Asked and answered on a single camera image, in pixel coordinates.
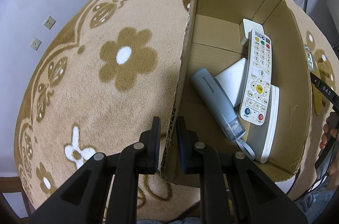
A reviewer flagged person's right hand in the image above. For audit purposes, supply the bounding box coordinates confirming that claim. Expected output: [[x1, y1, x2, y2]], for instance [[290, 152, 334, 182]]
[[319, 112, 339, 177]]

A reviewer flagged white cube charger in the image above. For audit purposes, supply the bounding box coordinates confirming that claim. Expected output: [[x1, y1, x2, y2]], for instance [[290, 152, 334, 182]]
[[239, 19, 264, 46]]

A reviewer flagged wall socket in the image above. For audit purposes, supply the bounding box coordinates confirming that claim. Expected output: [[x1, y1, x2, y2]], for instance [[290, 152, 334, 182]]
[[30, 38, 42, 50], [43, 16, 56, 30]]

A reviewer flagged grey white device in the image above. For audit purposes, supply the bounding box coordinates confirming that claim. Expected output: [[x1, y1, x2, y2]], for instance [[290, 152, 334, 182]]
[[246, 85, 280, 164]]

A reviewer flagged beige floral carpet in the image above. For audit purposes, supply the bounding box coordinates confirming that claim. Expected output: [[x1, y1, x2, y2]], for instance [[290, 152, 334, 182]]
[[14, 0, 338, 222]]

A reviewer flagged wooden chair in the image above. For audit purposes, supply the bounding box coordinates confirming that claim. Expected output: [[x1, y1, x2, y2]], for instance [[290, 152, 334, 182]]
[[1, 176, 34, 218]]

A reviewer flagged white remote control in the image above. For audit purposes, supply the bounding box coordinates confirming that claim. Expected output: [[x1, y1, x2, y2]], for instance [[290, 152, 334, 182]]
[[240, 28, 272, 125]]

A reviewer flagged lower wall socket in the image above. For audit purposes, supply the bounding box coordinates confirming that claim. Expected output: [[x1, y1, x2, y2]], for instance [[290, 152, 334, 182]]
[[30, 38, 42, 50]]

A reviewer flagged white power adapter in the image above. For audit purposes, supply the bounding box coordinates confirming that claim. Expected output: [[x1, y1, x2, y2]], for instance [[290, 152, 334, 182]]
[[214, 58, 247, 108]]

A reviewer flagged brown cardboard box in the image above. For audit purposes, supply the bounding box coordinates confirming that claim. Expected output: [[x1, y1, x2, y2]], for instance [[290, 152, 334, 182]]
[[174, 0, 312, 182]]

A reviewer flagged upper wall socket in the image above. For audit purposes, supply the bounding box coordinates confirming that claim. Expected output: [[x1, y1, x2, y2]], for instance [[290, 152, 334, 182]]
[[43, 16, 56, 30]]

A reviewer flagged grey blue tube device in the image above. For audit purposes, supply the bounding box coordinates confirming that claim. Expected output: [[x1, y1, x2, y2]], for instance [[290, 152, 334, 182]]
[[190, 68, 255, 160]]

